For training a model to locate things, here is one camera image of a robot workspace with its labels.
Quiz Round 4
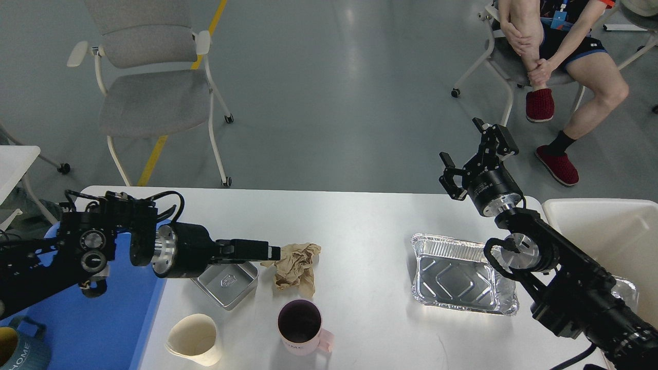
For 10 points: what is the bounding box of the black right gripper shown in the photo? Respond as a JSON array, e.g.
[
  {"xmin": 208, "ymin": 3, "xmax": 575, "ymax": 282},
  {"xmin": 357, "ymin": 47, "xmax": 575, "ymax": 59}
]
[{"xmin": 439, "ymin": 118, "xmax": 523, "ymax": 217}]

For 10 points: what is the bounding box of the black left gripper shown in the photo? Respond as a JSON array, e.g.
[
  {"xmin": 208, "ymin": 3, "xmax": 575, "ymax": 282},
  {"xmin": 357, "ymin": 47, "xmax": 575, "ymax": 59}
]
[{"xmin": 151, "ymin": 222, "xmax": 281, "ymax": 279}]

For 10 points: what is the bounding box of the square steel container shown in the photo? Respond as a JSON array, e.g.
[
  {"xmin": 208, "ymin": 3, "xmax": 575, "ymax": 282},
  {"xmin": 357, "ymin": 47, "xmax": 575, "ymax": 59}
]
[{"xmin": 191, "ymin": 262, "xmax": 259, "ymax": 311}]

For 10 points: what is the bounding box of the white paper cup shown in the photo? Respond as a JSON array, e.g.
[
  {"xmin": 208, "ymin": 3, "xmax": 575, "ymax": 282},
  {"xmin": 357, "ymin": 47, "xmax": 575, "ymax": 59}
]
[{"xmin": 164, "ymin": 313, "xmax": 223, "ymax": 367}]

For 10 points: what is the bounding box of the pink mug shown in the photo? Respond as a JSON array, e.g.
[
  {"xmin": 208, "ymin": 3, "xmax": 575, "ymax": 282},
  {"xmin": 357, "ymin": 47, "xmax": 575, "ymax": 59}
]
[{"xmin": 277, "ymin": 299, "xmax": 335, "ymax": 356}]

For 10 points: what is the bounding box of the aluminium foil tray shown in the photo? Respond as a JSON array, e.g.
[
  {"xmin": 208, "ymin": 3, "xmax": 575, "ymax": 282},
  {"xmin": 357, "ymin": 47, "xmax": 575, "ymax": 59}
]
[{"xmin": 410, "ymin": 233, "xmax": 519, "ymax": 316}]

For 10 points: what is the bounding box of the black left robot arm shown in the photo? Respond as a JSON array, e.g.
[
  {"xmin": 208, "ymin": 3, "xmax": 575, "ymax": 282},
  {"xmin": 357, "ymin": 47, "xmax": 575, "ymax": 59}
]
[{"xmin": 1, "ymin": 190, "xmax": 281, "ymax": 319}]

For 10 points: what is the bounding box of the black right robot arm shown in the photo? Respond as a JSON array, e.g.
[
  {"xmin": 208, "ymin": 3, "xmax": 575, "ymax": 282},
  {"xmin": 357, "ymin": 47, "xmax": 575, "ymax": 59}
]
[{"xmin": 439, "ymin": 118, "xmax": 657, "ymax": 369}]

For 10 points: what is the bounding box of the crumpled brown paper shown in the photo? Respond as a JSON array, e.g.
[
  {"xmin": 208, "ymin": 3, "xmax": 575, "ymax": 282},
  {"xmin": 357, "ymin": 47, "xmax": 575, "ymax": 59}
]
[{"xmin": 260, "ymin": 243, "xmax": 322, "ymax": 299}]

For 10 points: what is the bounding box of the white chair under person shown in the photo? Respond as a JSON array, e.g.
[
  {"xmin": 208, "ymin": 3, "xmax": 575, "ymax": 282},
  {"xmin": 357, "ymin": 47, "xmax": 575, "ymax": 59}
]
[{"xmin": 459, "ymin": 1, "xmax": 582, "ymax": 123}]

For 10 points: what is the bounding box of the blue plastic tray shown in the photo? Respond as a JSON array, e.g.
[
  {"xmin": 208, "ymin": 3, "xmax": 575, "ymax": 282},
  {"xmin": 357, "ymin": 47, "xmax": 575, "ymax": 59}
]
[{"xmin": 21, "ymin": 233, "xmax": 165, "ymax": 369}]

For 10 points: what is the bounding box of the seated person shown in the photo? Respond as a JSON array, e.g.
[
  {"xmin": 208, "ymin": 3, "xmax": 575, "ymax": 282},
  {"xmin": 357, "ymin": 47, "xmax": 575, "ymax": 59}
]
[{"xmin": 497, "ymin": 1, "xmax": 629, "ymax": 187}]

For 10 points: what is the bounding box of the beige waste bin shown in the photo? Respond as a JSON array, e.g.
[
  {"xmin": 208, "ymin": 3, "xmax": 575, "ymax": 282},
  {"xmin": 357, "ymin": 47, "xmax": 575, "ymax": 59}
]
[{"xmin": 542, "ymin": 198, "xmax": 657, "ymax": 326}]

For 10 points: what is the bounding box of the foil tray in bin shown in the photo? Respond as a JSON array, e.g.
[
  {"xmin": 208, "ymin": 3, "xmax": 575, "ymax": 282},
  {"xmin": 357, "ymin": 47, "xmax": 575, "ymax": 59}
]
[{"xmin": 611, "ymin": 275, "xmax": 639, "ymax": 313}]

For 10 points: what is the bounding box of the grey office chair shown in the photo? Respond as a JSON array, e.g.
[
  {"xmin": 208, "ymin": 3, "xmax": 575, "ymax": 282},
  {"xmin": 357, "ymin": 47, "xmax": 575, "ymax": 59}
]
[{"xmin": 67, "ymin": 1, "xmax": 233, "ymax": 188}]

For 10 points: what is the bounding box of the white side table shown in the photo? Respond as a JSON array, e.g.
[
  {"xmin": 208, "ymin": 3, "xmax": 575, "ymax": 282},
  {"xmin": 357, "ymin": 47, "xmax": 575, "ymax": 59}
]
[{"xmin": 1, "ymin": 145, "xmax": 58, "ymax": 225}]

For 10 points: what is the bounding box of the blue mug yellow inside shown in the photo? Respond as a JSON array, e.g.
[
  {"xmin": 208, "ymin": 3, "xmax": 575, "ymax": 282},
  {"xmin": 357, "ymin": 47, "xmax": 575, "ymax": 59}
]
[{"xmin": 1, "ymin": 316, "xmax": 51, "ymax": 369}]

